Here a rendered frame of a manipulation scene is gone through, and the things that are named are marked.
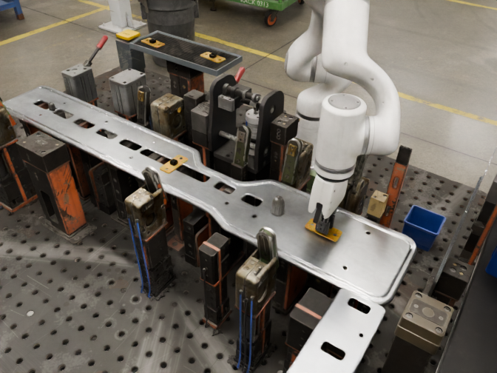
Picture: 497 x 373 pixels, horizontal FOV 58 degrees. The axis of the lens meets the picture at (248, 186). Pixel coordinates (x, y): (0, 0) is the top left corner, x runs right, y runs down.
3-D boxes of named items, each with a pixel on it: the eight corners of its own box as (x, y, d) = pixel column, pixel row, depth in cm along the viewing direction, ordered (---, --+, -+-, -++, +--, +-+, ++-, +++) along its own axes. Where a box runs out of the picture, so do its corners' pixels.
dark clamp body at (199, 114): (188, 206, 158) (179, 111, 134) (211, 186, 167) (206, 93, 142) (212, 218, 154) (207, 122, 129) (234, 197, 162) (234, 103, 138)
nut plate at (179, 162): (168, 174, 123) (168, 170, 122) (158, 169, 125) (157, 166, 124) (188, 159, 129) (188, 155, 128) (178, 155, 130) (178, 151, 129)
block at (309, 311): (272, 382, 109) (279, 314, 91) (294, 348, 116) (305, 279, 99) (307, 405, 105) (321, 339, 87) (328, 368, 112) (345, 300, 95)
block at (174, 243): (165, 244, 144) (154, 172, 125) (191, 221, 152) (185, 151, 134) (178, 251, 141) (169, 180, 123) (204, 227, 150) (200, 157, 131)
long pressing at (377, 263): (-12, 110, 150) (-14, 106, 149) (45, 85, 164) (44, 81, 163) (385, 312, 91) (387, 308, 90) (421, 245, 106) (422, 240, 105)
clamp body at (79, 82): (78, 155, 180) (54, 71, 157) (99, 143, 187) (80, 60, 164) (94, 163, 176) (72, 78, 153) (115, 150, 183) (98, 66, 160)
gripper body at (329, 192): (328, 149, 99) (322, 188, 107) (306, 172, 93) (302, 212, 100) (360, 160, 96) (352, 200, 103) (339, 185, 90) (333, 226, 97)
